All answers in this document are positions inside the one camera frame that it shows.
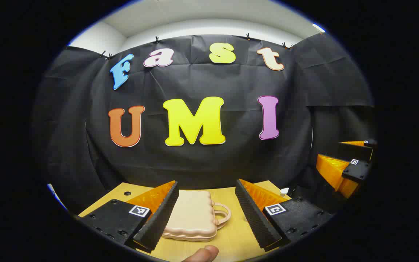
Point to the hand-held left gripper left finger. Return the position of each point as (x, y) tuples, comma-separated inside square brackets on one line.
[(158, 218)]

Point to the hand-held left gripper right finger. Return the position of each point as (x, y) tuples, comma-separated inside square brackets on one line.
[(255, 218)]

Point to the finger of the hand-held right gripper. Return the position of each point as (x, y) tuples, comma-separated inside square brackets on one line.
[(356, 171), (355, 150)]

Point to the pink suitcase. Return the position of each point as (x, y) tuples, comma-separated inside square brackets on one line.
[(191, 214)]

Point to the black backdrop cloth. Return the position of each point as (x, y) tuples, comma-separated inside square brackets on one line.
[(202, 163)]

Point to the white ceiling light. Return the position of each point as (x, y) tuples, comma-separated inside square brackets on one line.
[(318, 28)]

